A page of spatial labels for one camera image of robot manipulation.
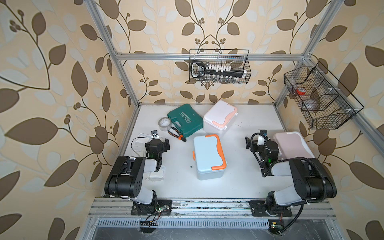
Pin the back wire basket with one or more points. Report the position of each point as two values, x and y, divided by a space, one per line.
237 59

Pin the pink first aid box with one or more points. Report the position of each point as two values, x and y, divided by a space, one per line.
291 145

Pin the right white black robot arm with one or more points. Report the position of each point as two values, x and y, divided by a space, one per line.
311 182

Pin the green plastic tool case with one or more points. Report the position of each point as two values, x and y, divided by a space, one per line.
186 120

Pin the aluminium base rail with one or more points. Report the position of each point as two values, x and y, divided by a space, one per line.
231 208

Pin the black socket set rail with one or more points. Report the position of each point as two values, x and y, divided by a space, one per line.
198 69

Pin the grey duct tape roll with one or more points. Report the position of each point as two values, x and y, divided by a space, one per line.
165 124

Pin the right wire basket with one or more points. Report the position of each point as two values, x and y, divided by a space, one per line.
329 103

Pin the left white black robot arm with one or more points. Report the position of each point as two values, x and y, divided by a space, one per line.
126 180

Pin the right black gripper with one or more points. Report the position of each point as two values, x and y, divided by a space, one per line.
254 144

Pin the blue box orange trim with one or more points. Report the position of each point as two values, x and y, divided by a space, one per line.
209 157

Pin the white box pink trim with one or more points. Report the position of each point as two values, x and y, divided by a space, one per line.
219 118

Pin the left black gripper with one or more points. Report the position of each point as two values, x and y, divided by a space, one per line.
163 146

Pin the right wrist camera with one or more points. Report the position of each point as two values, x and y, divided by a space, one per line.
262 137

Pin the orange black pliers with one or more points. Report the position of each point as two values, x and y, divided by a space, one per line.
177 134

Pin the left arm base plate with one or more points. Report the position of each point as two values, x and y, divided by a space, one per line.
155 207

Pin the wire basket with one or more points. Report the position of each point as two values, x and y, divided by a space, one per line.
237 59
329 103

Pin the red tape roll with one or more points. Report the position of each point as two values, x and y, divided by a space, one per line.
301 91

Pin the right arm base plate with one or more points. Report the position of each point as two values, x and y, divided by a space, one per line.
261 209

